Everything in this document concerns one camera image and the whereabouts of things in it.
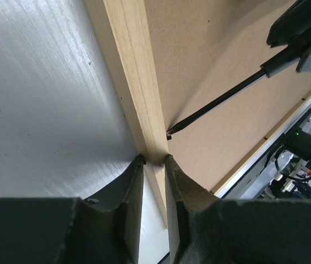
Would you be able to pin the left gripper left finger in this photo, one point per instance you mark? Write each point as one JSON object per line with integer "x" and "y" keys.
{"x": 104, "y": 228}

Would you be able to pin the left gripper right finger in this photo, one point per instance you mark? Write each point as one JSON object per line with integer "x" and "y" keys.
{"x": 205, "y": 229}

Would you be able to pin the red handled screwdriver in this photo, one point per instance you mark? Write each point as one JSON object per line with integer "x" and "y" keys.
{"x": 226, "y": 93}

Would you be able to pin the wooden picture frame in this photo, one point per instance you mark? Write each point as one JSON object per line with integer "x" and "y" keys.
{"x": 167, "y": 59}

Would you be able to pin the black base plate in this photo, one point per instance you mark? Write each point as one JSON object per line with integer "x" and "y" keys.
{"x": 268, "y": 159}

